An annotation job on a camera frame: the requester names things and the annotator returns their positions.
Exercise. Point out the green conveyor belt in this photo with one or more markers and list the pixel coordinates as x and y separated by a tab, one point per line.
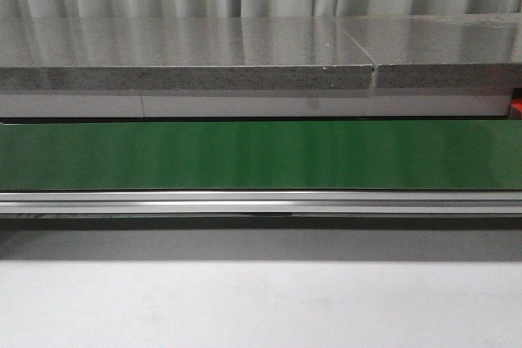
339	154

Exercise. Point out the white cabinet panel under slab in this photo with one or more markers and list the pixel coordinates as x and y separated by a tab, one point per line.
255	103

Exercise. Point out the grey speckled stone slab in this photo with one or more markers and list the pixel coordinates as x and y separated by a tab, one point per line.
180	54

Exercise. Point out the red object at edge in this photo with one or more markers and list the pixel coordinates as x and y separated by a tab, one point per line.
515	110

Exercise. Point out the aluminium conveyor side rail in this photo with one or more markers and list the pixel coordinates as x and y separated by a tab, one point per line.
493	204

